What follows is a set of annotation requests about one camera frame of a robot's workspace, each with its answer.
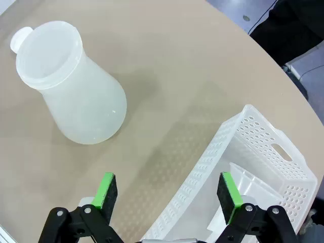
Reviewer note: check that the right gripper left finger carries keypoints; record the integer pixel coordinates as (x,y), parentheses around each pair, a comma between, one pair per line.
(103,195)

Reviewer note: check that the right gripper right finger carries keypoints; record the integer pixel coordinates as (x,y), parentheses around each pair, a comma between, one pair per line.
(227,200)

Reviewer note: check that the clear plastic beaker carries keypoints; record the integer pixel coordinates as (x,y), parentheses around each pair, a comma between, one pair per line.
(253,179)

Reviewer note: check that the white perforated plastic basket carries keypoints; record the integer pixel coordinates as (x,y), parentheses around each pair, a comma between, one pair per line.
(258,131)

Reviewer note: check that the translucent plastic conical flask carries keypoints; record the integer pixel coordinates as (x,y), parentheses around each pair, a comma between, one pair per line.
(83,106)

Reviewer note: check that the white round flask cap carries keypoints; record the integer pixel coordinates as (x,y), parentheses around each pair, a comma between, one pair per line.
(19,40)

